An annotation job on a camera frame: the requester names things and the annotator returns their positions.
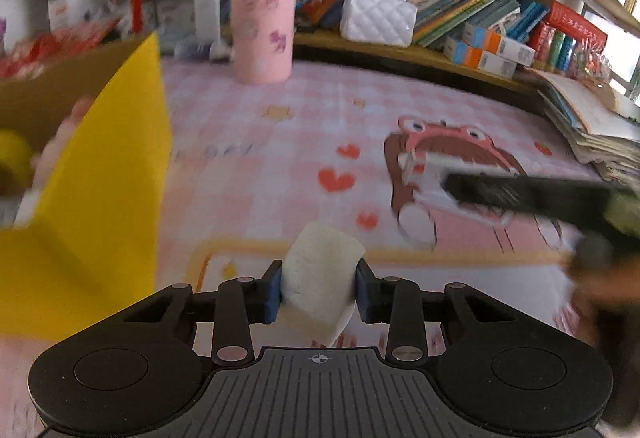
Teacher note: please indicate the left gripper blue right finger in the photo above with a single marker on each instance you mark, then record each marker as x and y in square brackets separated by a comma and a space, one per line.
[397, 303]

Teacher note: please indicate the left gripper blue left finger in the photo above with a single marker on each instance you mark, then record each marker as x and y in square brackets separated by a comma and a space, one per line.
[240, 303]

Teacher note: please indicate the white eraser block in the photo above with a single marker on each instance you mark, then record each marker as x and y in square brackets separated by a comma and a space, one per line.
[318, 282]

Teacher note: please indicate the pink plush pig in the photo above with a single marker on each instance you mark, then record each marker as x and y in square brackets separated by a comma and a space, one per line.
[44, 162]

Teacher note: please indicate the yellow tape roll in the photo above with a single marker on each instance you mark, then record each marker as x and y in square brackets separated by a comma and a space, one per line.
[15, 157]

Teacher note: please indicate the stack of papers and notebooks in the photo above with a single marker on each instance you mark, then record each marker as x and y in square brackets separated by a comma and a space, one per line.
[601, 125]

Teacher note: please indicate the pink cartoon table mat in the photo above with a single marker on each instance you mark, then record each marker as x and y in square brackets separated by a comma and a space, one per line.
[260, 162]

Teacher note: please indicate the yellow cardboard box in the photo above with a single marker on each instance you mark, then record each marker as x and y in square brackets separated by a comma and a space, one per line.
[89, 249]

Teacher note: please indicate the red thick dictionary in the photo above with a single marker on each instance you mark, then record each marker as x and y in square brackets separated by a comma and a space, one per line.
[573, 25]

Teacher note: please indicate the orange white box upper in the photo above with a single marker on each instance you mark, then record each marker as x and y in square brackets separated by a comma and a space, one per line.
[495, 43]

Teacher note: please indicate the orange white box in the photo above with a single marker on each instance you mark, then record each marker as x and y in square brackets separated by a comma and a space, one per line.
[460, 53]
[495, 43]

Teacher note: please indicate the orange white box lower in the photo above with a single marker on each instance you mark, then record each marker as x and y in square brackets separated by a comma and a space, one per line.
[460, 53]

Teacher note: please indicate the white quilted pearl handbag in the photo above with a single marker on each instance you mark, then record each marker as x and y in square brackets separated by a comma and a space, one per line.
[379, 22]

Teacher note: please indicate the pink cylindrical container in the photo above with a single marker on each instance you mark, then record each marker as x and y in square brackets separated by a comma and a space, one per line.
[262, 40]

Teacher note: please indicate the red paper sheets pile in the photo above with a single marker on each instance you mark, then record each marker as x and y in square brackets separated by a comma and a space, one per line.
[29, 57]

